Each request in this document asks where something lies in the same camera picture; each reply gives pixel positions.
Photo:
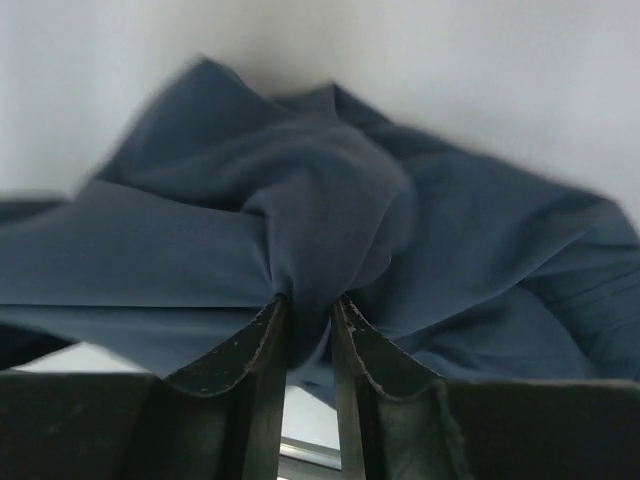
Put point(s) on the blue tank top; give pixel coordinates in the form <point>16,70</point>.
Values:
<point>220,199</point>

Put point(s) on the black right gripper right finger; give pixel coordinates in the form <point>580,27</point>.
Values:
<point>393,419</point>

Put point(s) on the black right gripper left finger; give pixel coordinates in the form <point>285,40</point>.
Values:
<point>220,417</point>

